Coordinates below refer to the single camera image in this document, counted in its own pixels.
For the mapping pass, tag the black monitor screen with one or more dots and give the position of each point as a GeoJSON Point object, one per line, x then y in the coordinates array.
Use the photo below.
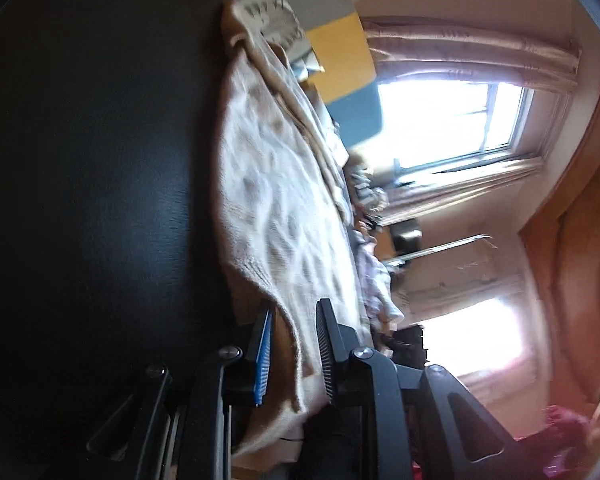
{"type": "Point", "coordinates": [406, 236]}

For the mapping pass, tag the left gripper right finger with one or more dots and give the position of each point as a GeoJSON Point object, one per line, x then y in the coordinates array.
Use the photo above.
{"type": "Point", "coordinates": [411, 423]}

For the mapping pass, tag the black padded table mat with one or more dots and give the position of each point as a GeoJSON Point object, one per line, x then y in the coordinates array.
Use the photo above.
{"type": "Point", "coordinates": [107, 260]}

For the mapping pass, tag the white floor lamp pole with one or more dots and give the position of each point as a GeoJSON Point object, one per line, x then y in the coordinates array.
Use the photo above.
{"type": "Point", "coordinates": [478, 238]}

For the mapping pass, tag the tiger print cushion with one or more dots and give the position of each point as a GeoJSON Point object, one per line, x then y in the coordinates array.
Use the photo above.
{"type": "Point", "coordinates": [275, 22]}

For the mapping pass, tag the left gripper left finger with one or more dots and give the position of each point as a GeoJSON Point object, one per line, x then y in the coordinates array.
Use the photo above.
{"type": "Point", "coordinates": [181, 426]}

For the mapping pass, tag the wooden side desk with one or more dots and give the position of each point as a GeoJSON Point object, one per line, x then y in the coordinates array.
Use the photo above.
{"type": "Point", "coordinates": [368, 201]}

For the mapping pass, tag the beige knit sweater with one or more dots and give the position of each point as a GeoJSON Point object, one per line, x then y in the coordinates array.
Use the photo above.
{"type": "Point", "coordinates": [281, 220]}

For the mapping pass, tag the patterned window curtain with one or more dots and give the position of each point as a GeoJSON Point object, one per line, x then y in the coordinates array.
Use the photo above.
{"type": "Point", "coordinates": [420, 48]}

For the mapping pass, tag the grey yellow blue sofa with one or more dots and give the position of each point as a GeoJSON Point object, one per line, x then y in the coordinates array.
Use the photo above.
{"type": "Point", "coordinates": [348, 85]}

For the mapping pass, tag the white knit garment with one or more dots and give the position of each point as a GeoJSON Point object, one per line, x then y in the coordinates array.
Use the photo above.
{"type": "Point", "coordinates": [375, 282]}

